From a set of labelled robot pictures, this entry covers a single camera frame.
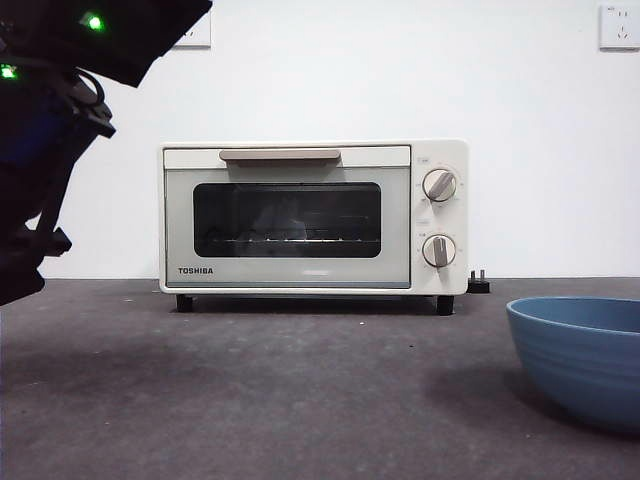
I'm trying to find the wire oven rack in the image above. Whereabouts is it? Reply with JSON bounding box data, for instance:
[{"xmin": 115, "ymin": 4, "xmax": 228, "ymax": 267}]
[{"xmin": 205, "ymin": 236, "xmax": 379, "ymax": 247}]

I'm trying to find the blue bowl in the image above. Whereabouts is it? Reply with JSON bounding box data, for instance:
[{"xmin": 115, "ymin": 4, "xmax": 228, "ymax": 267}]
[{"xmin": 505, "ymin": 296, "xmax": 640, "ymax": 434}]

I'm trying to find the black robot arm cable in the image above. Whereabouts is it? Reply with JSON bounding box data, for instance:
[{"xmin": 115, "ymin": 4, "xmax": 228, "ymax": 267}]
[{"xmin": 54, "ymin": 67, "xmax": 117, "ymax": 140}]

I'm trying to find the glass oven door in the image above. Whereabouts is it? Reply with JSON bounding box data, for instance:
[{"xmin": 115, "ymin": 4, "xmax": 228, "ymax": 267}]
[{"xmin": 163, "ymin": 145, "xmax": 412, "ymax": 290}]

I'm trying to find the white wall socket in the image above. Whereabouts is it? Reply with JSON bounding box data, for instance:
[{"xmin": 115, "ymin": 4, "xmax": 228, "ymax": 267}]
[
  {"xmin": 172, "ymin": 12, "xmax": 212, "ymax": 50},
  {"xmin": 598, "ymin": 4, "xmax": 640, "ymax": 51}
]

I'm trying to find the beige oven door handle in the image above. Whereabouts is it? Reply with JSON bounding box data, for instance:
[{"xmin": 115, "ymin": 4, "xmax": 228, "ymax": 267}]
[{"xmin": 218, "ymin": 148, "xmax": 342, "ymax": 164}]

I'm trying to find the beige oven knob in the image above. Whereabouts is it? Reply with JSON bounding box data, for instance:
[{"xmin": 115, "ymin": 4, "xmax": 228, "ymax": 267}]
[
  {"xmin": 422, "ymin": 234, "xmax": 457, "ymax": 269},
  {"xmin": 422, "ymin": 169, "xmax": 457, "ymax": 203}
]

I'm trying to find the white Toshiba toaster oven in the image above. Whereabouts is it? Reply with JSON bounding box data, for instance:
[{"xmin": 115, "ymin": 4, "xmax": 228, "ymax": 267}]
[{"xmin": 158, "ymin": 139, "xmax": 470, "ymax": 317}]

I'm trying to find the black oven power cord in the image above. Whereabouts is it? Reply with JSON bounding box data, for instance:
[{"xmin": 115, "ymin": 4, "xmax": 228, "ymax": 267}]
[{"xmin": 467, "ymin": 269, "xmax": 492, "ymax": 294}]

